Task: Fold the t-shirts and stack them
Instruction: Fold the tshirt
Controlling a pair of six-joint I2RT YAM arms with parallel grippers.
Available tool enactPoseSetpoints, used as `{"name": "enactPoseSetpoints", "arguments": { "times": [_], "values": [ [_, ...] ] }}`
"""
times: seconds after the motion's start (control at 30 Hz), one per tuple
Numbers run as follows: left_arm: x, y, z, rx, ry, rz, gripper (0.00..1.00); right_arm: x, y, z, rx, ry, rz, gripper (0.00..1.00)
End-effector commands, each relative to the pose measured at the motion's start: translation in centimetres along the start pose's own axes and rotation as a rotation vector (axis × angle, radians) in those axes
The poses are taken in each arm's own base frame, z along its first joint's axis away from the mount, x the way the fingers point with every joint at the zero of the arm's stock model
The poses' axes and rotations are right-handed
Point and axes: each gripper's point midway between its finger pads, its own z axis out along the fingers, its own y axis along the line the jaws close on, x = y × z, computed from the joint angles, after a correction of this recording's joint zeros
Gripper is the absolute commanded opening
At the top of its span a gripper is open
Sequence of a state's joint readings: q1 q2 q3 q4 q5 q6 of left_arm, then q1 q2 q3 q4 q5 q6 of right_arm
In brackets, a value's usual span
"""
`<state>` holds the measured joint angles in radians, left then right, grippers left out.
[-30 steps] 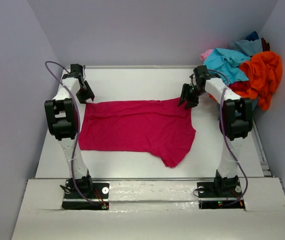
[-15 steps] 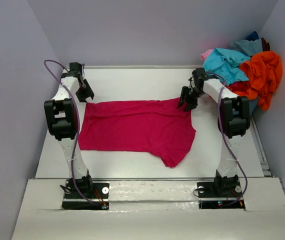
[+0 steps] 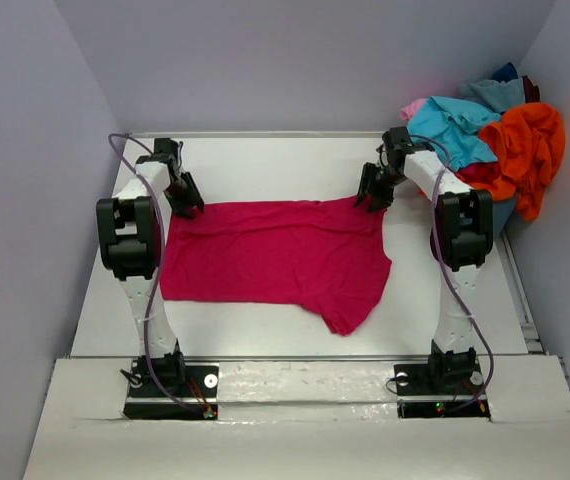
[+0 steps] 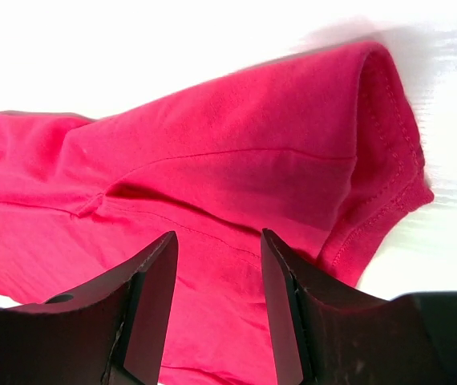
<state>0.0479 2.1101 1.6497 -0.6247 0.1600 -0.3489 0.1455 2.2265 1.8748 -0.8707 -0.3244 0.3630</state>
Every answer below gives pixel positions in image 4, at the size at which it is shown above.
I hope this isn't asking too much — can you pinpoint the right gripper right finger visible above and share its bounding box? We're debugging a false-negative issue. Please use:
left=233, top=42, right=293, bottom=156
left=261, top=229, right=457, bottom=384

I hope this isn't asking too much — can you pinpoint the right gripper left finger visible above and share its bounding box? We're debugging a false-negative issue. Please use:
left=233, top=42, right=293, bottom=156
left=0, top=232, right=178, bottom=384

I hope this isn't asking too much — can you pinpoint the magenta t-shirt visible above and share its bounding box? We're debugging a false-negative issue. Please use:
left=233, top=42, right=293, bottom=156
left=0, top=42, right=434, bottom=384

